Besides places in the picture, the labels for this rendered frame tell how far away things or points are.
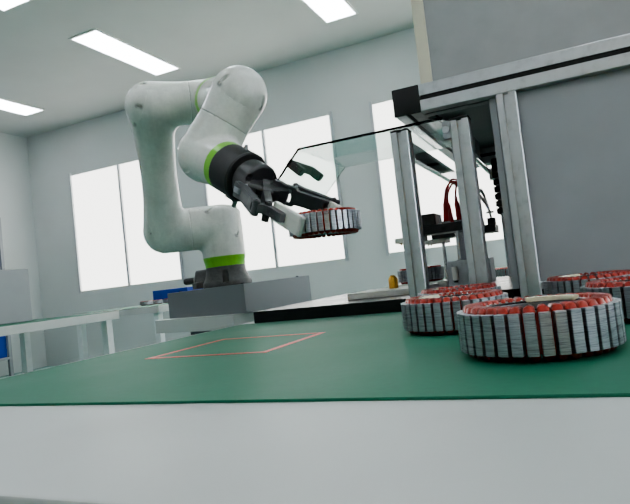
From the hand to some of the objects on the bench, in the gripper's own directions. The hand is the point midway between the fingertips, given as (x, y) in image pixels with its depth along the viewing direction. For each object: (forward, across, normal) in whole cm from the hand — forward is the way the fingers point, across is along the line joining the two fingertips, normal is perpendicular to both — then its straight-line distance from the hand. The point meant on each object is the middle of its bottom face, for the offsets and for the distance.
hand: (323, 221), depth 88 cm
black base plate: (-6, -42, -22) cm, 48 cm away
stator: (-13, -52, -22) cm, 58 cm away
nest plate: (-4, -30, -18) cm, 36 cm away
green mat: (+33, +9, +1) cm, 34 cm away
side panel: (+36, -27, +2) cm, 45 cm away
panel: (+12, -51, -9) cm, 54 cm away
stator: (+45, +21, +8) cm, 50 cm away
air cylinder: (+8, -36, -12) cm, 38 cm away
